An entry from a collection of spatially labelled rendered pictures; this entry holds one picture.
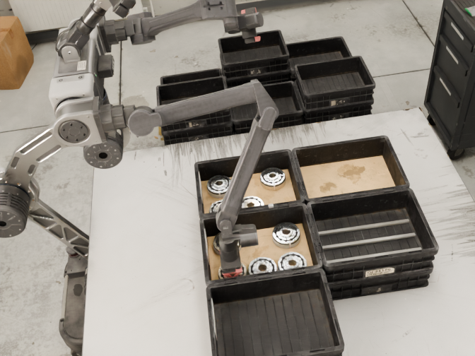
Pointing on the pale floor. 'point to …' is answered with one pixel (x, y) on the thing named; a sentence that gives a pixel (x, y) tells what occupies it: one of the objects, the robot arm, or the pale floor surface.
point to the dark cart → (454, 78)
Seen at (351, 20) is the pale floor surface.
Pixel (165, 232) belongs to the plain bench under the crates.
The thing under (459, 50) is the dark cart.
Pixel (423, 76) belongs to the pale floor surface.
